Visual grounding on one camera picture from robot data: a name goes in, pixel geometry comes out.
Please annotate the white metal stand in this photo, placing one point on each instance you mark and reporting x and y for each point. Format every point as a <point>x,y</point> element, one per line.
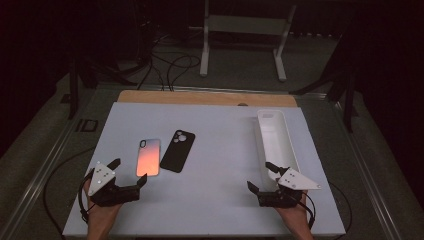
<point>246,25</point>

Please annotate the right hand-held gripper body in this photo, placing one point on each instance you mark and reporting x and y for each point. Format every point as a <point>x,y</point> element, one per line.
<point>295,180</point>

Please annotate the black phone case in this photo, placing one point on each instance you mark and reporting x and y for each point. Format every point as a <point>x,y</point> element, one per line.
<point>177,151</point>

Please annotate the white table board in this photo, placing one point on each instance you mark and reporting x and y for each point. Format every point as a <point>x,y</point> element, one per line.
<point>213,173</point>

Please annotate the white narrow plastic bin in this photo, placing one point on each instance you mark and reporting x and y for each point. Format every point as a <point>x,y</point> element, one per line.
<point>278,143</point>

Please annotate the person's left hand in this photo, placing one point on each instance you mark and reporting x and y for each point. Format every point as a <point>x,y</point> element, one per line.
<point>103,213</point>

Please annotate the metal floor rail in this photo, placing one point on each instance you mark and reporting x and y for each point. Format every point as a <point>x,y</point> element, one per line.
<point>45,166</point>
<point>216,89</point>
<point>362,166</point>

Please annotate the person's right hand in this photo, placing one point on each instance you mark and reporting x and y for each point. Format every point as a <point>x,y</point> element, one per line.
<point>295,216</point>

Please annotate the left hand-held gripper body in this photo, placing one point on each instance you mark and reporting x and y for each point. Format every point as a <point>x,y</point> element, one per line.
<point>101,176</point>

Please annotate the black rectangular floor frame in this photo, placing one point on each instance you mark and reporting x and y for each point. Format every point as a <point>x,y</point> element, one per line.
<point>78,125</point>

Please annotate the black tripod stand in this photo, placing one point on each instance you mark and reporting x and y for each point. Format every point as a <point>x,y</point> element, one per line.
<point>348,106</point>
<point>73,90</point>

